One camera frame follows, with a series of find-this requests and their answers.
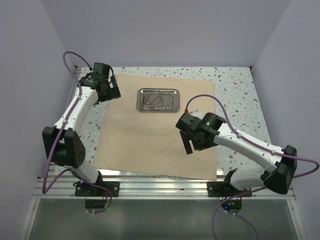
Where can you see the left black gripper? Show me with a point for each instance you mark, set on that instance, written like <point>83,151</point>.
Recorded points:
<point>113,92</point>

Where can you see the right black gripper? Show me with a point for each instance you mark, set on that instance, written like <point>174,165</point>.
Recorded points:
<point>186,138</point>

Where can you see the beige cloth surgical kit wrap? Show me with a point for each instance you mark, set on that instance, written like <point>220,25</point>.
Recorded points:
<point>150,143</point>

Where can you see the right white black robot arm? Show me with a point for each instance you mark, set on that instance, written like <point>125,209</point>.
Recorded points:
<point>276,165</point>

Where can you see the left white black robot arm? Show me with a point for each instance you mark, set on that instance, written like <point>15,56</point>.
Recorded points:
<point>62,142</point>

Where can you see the steel instrument tray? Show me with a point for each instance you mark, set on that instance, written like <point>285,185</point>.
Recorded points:
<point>158,100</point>

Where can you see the aluminium front rail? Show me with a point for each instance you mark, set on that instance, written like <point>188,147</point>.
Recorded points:
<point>134,188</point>

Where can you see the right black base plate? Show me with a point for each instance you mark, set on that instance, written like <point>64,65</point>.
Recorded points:
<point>220,190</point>

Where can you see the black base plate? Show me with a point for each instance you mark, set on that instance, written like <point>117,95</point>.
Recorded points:
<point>85,190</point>
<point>220,190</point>

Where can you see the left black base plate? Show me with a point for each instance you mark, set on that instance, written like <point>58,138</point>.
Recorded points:
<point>85,190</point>

